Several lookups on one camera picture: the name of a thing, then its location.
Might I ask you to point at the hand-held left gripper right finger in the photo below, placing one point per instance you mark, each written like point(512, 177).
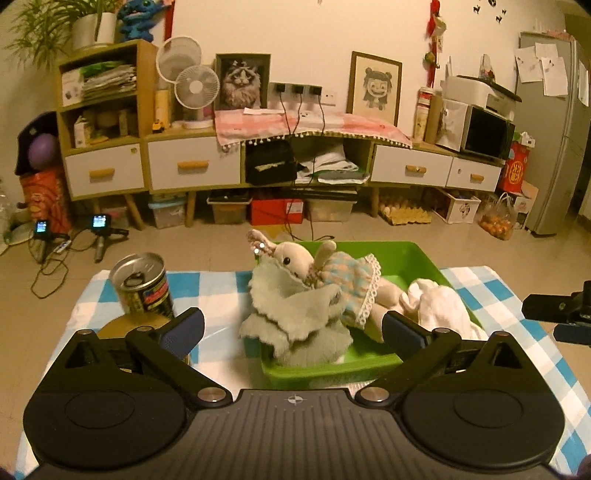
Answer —
point(401, 332)

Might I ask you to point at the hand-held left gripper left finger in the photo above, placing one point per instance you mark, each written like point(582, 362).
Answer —
point(184, 325)

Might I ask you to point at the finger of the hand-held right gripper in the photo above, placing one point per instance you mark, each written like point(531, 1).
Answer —
point(572, 333)
point(545, 307)

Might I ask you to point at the white plush cloth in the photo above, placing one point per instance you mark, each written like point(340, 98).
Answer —
point(438, 304)

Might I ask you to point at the green plastic bin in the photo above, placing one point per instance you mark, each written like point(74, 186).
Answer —
point(406, 263)

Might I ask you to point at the rabbit doll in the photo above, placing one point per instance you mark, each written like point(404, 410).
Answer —
point(346, 281)

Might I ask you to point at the grey plush toy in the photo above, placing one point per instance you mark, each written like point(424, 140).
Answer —
point(295, 318)

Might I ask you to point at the tin can with dark label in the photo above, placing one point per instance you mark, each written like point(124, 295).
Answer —
point(143, 295)

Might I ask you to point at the blue white checkered tablecloth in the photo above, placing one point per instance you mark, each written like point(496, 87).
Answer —
point(485, 286)

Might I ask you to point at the plastic bag of oranges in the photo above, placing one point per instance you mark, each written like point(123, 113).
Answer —
point(496, 224)

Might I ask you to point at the blue lidded plastic box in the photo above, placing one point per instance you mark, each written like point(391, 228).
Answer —
point(167, 214)

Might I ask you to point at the egg carton tray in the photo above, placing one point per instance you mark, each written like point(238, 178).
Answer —
point(406, 214)

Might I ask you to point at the clear plastic storage box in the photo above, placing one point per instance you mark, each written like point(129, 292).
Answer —
point(228, 210)
point(330, 210)

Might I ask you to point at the white printed storage box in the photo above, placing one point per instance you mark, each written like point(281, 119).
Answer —
point(461, 207)

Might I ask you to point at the red gift bag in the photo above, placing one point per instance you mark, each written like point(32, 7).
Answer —
point(515, 168)

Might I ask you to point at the grey refrigerator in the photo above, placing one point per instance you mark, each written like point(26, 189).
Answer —
point(549, 161)

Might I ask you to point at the red box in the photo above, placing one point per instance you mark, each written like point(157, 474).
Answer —
point(277, 212)

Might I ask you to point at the low wooden drawer cabinet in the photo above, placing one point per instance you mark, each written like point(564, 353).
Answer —
point(194, 164)

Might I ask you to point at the tall wooden shelf cabinet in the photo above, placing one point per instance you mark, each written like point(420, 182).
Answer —
point(106, 170)

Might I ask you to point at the black microwave oven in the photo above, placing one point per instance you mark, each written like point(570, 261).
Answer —
point(487, 134)

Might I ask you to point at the black bag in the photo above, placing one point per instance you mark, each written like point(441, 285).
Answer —
point(270, 161)

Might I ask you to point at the orange printed bag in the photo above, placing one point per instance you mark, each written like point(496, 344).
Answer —
point(44, 198)

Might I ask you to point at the small yellow toy car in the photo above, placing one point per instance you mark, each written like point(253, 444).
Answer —
point(159, 126)

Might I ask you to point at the pink tasselled cloth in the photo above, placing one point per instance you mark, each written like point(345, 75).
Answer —
point(268, 124)

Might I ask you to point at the purple ball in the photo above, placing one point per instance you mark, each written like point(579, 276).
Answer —
point(44, 152)

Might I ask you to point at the white printer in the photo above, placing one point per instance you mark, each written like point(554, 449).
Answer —
point(471, 90)

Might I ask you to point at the small white desk fan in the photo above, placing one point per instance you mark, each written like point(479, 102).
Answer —
point(197, 86)

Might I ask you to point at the paper notes on refrigerator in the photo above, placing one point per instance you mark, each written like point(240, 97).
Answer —
point(540, 64)

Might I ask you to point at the framed cartoon girl picture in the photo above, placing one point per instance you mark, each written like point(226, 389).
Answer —
point(374, 87)

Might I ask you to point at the framed cat picture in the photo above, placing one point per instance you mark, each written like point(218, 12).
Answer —
point(242, 83)

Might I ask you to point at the stack of papers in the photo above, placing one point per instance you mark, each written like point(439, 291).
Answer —
point(108, 81)

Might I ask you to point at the large white desk fan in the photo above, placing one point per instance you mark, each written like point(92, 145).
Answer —
point(178, 53)

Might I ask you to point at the red hanging ornament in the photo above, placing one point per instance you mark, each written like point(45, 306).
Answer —
point(435, 27)

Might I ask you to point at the blue plush toy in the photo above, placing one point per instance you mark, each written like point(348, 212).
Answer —
point(136, 23)

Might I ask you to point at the potted green plant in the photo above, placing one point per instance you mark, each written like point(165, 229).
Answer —
point(92, 30)

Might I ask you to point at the wall power outlets with chargers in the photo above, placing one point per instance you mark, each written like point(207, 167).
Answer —
point(300, 90)

